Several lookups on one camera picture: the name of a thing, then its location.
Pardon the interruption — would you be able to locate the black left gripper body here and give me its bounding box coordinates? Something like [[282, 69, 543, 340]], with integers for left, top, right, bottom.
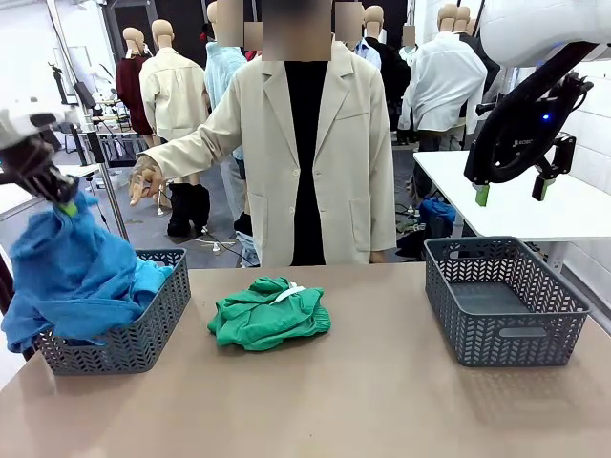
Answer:
[[0, 135, 77, 201]]

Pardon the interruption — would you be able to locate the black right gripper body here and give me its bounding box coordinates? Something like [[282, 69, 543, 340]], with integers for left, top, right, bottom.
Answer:
[[463, 94, 562, 186]]

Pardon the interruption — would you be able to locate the blue garment with red mark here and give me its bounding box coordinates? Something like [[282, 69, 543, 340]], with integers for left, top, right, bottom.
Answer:
[[9, 190, 140, 309]]

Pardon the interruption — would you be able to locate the cyan garment with white tag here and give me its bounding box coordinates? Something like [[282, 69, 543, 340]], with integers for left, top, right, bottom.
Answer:
[[133, 260, 174, 306]]

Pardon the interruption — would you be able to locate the person right forearm beige sleeve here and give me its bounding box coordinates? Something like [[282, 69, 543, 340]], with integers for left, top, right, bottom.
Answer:
[[142, 112, 228, 181]]

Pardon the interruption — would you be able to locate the person left forearm beige sleeve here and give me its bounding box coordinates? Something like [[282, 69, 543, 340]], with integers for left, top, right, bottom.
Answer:
[[367, 190, 398, 253]]

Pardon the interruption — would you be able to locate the person right hand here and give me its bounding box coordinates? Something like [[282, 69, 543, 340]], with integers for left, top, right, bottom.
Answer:
[[127, 154, 167, 207]]

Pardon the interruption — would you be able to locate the white table with white legs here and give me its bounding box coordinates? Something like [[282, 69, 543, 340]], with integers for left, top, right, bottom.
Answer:
[[0, 164, 101, 220]]

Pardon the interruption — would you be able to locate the large white table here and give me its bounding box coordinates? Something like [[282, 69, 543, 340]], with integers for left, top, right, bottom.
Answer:
[[412, 149, 611, 268]]

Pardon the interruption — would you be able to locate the slanted metal pole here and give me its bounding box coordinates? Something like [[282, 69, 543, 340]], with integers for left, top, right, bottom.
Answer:
[[45, 0, 133, 242]]

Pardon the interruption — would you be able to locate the blue bag under table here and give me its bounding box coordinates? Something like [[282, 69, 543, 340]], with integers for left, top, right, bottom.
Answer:
[[418, 198, 458, 239]]

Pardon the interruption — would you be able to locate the cluttered background workbench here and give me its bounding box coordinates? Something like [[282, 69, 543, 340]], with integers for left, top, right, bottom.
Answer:
[[71, 112, 142, 169]]

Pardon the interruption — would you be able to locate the mannequin in black coat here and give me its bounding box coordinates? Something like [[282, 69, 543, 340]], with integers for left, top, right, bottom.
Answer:
[[453, 4, 501, 96]]

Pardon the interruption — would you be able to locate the mannequin in white shirt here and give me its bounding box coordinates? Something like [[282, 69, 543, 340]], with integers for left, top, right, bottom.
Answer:
[[398, 2, 489, 152]]

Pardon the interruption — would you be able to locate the mannequin in maroon sweater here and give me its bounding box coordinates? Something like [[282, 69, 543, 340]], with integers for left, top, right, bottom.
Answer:
[[115, 27, 158, 216]]

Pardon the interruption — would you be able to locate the mannequin in black jacket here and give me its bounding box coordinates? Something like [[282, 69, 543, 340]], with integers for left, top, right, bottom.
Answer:
[[365, 5, 412, 144]]

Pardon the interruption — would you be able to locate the gray woven plastic basket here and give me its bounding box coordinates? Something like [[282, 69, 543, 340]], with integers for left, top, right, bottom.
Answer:
[[423, 236, 592, 368], [35, 247, 192, 377]]

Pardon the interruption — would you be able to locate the mannequin in cream jacket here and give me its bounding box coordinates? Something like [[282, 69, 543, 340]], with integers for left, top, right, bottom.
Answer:
[[138, 18, 214, 239]]

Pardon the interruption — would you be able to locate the person in beige blazer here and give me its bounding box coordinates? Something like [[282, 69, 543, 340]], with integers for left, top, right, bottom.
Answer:
[[209, 0, 398, 268]]

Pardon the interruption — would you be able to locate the mannequin in blue shirt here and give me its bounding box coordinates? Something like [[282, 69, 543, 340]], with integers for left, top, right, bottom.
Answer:
[[333, 0, 383, 71]]

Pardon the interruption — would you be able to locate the mannequin in light blue fleece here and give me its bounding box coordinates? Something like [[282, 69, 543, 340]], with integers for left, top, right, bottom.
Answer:
[[203, 0, 249, 225]]

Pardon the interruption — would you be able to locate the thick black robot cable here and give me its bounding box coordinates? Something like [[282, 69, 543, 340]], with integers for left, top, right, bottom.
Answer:
[[476, 41, 598, 144]]

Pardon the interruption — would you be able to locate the black camera tripod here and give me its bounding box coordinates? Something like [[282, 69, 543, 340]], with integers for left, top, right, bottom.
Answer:
[[47, 61, 92, 168]]

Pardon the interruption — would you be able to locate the green drawstring garment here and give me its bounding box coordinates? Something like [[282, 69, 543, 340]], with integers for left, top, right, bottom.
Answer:
[[206, 276, 333, 353]]

